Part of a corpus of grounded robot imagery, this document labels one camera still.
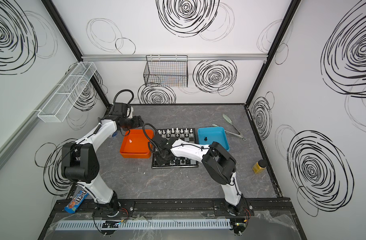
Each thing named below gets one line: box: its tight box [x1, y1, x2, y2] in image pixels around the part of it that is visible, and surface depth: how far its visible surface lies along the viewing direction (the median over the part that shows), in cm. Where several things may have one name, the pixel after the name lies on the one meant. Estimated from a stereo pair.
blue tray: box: [197, 126, 230, 152], surface depth 104 cm
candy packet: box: [64, 188, 89, 214], surface depth 77 cm
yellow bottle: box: [252, 159, 267, 174], surface depth 82 cm
